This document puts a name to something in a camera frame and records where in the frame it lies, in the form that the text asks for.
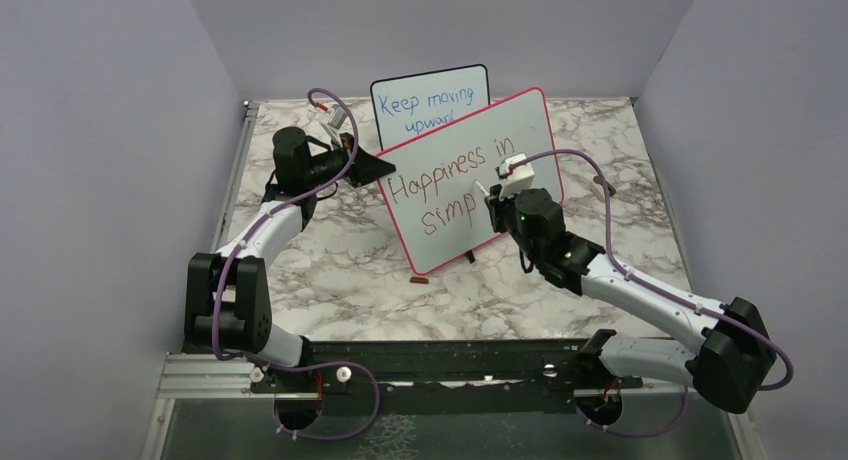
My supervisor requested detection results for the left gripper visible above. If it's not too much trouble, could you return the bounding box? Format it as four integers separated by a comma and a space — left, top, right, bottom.
303, 132, 395, 188

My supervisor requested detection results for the white whiteboard marker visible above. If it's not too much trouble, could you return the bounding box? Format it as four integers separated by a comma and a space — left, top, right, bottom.
474, 180, 490, 196

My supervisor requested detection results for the pink framed whiteboard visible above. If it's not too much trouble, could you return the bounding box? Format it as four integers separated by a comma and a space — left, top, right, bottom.
378, 87, 556, 276

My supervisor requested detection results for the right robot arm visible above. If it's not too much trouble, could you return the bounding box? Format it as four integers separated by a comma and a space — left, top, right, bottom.
485, 185, 777, 414

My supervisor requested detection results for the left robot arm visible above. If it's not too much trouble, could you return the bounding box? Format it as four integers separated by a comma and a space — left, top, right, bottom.
184, 127, 396, 391

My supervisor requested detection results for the black framed whiteboard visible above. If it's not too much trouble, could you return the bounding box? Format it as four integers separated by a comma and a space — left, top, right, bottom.
370, 63, 490, 150

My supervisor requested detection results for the small white eraser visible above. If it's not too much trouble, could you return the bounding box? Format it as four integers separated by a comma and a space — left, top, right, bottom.
592, 176, 616, 202

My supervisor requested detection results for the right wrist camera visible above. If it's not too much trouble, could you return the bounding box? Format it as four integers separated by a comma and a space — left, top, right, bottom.
496, 153, 535, 200

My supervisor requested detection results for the aluminium table frame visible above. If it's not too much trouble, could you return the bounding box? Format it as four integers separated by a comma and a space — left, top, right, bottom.
139, 99, 770, 460

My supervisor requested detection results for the black mounting rail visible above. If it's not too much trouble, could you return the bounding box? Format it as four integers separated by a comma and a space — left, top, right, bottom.
182, 334, 713, 415

